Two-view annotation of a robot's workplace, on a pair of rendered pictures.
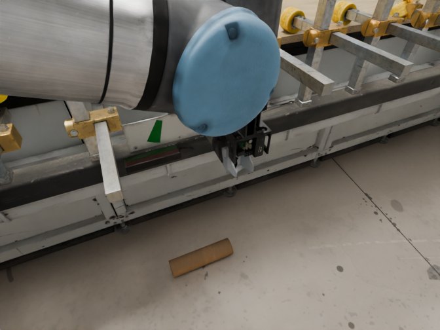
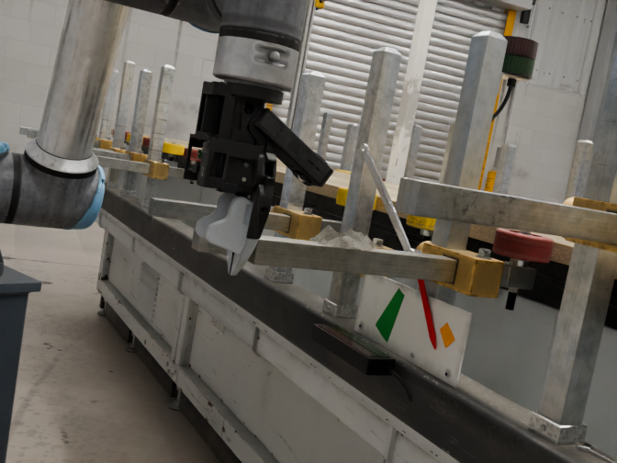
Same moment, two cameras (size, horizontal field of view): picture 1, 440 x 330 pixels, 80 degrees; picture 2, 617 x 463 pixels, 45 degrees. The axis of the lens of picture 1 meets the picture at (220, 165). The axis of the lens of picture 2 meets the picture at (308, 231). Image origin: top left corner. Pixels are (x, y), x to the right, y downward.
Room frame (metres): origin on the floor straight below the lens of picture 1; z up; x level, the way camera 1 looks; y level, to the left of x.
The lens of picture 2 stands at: (0.41, -0.88, 0.97)
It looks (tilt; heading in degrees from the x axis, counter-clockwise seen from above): 6 degrees down; 85
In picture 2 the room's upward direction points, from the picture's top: 10 degrees clockwise
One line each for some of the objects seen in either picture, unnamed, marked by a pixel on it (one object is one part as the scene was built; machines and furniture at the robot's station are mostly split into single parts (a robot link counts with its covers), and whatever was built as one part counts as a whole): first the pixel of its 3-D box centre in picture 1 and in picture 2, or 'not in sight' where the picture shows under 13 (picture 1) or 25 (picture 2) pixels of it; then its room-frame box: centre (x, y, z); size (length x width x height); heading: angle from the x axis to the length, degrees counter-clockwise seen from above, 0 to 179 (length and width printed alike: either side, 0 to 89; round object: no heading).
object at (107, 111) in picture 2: not in sight; (105, 129); (-0.20, 2.20, 0.91); 0.04 x 0.04 x 0.48; 24
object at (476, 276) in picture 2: not in sight; (456, 267); (0.71, 0.12, 0.85); 0.14 x 0.06 x 0.05; 114
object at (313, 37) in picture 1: (324, 35); not in sight; (0.91, -0.34, 0.95); 0.14 x 0.06 x 0.05; 114
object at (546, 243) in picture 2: not in sight; (517, 270); (0.80, 0.14, 0.85); 0.08 x 0.08 x 0.11
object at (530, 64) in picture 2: not in sight; (510, 67); (0.74, 0.16, 1.13); 0.06 x 0.06 x 0.02
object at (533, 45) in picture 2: not in sight; (514, 49); (0.74, 0.16, 1.16); 0.06 x 0.06 x 0.02
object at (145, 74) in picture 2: not in sight; (136, 139); (0.00, 1.74, 0.90); 0.04 x 0.04 x 0.48; 24
